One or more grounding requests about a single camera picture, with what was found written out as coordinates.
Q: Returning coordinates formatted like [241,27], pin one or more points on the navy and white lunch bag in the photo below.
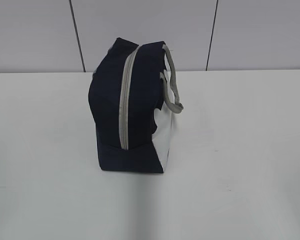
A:
[132,97]

